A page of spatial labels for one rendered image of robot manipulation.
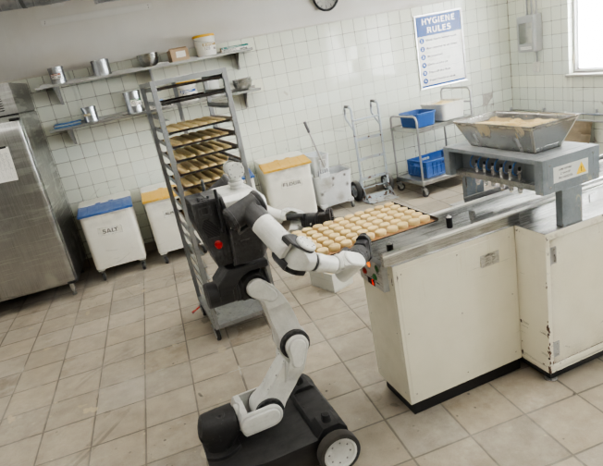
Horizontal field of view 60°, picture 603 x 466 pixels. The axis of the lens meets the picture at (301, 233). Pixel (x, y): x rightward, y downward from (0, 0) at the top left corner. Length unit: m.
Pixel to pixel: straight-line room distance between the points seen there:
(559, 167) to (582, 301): 0.73
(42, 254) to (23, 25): 2.30
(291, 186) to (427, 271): 3.42
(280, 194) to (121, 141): 1.84
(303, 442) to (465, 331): 0.95
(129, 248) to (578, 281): 4.23
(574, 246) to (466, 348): 0.71
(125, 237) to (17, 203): 1.03
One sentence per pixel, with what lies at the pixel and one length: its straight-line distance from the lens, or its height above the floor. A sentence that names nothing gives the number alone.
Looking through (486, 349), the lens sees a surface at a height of 0.23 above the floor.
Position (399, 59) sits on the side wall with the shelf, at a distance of 6.81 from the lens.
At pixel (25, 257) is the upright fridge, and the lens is 5.51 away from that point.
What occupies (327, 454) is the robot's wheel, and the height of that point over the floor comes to 0.12.
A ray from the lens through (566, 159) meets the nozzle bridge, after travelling 2.60.
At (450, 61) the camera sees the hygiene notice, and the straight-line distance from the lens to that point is 7.14.
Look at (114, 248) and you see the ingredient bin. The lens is 5.67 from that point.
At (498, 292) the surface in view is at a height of 0.52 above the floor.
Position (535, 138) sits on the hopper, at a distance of 2.61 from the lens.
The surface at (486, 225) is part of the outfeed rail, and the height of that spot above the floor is 0.88.
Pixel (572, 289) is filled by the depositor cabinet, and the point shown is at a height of 0.50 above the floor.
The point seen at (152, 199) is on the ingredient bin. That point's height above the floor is 0.72.
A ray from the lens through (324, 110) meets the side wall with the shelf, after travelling 6.43.
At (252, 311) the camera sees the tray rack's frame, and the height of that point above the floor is 0.15.
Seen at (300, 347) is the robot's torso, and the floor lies 0.57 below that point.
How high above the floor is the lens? 1.79
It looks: 18 degrees down
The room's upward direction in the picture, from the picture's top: 11 degrees counter-clockwise
